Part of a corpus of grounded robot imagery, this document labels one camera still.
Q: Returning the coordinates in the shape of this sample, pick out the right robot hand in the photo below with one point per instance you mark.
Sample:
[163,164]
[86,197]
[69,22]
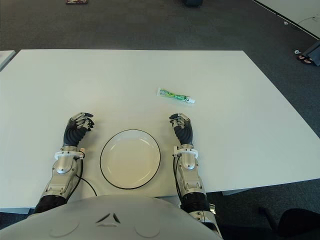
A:
[184,133]

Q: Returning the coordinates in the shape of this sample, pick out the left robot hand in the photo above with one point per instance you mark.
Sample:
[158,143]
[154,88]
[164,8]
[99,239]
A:
[73,136]

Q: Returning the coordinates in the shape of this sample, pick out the green white toothpaste tube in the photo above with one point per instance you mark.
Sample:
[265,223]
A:
[175,96]

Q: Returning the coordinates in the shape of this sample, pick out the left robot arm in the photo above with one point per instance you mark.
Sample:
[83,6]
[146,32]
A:
[62,170]

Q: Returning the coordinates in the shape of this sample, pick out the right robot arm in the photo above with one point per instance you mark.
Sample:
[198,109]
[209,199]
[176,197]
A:
[190,175]

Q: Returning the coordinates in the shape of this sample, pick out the white plate black rim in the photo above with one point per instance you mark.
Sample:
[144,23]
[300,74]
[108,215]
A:
[130,160]

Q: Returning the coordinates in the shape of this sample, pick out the grey robot torso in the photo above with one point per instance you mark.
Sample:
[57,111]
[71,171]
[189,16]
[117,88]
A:
[107,220]

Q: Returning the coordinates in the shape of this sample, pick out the white side table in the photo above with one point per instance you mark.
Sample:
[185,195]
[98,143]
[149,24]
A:
[5,58]

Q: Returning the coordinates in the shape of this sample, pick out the dark round floor object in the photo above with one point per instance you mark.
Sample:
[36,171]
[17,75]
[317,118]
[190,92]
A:
[191,2]

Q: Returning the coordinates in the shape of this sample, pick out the colourful flat floor object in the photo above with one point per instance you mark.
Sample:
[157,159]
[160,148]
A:
[77,1]

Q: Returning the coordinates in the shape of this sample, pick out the small white round object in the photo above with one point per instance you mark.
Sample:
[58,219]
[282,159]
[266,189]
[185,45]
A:
[296,52]

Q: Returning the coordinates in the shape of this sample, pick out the black red sandal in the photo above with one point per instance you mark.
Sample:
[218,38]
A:
[304,59]

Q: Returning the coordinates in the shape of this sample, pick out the black office chair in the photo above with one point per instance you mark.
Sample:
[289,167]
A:
[300,222]

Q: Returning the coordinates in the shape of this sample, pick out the blue grey box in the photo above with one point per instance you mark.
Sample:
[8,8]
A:
[314,51]

